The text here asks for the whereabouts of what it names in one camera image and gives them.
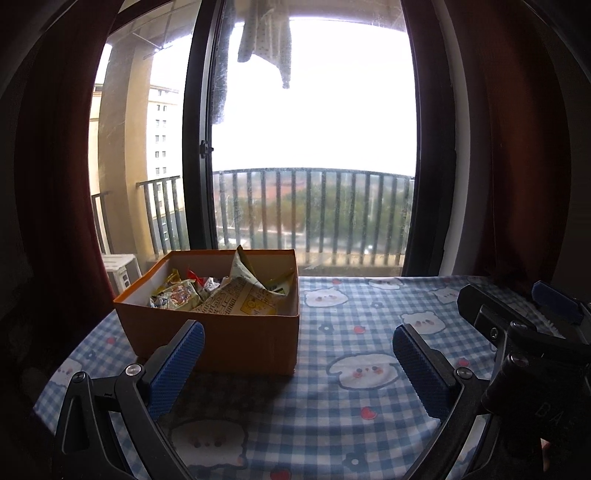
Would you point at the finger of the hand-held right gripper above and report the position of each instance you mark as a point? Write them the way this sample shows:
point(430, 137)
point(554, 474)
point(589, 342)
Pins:
point(556, 300)
point(489, 314)

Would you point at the small yellow snack packet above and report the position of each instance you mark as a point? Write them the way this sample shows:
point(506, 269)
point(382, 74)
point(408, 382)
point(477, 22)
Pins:
point(173, 278)

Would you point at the blue checkered tablecloth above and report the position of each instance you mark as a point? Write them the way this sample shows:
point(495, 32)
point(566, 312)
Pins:
point(351, 415)

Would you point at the grey hanging cloth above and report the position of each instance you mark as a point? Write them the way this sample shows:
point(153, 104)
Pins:
point(220, 74)

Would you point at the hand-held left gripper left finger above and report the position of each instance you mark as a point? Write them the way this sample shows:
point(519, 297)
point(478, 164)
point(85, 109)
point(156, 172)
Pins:
point(178, 364)

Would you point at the green snack packet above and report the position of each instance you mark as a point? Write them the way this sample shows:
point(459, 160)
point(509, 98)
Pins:
point(178, 295)

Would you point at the metal clothes drying rack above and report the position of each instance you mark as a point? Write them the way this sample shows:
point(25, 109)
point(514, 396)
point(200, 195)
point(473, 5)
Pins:
point(157, 41)

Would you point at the orange cardboard box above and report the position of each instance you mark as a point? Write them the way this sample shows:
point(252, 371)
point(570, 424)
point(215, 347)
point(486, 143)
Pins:
point(212, 341)

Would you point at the grey balcony railing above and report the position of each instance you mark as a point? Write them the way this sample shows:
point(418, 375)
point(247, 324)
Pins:
point(314, 171)

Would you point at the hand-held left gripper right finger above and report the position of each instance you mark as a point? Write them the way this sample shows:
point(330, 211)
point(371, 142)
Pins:
point(420, 369)

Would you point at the pale yellow chip bag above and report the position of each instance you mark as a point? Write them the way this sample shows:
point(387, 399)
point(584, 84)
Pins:
point(240, 300)

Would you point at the pale hanging garment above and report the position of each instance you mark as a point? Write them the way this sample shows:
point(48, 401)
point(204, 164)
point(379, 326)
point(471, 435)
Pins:
point(265, 41)

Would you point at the beige apartment building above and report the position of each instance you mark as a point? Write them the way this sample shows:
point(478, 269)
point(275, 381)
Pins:
point(161, 129)

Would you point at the black window frame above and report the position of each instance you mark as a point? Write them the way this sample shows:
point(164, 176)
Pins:
point(196, 194)

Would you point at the black window latch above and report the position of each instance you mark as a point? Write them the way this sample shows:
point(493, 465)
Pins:
point(204, 150)

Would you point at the white outdoor air conditioner unit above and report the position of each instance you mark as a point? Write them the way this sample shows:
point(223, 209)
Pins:
point(121, 270)

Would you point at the dark red curtain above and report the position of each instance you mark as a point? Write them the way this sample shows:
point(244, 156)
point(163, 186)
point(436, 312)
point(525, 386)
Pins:
point(508, 161)
point(55, 184)

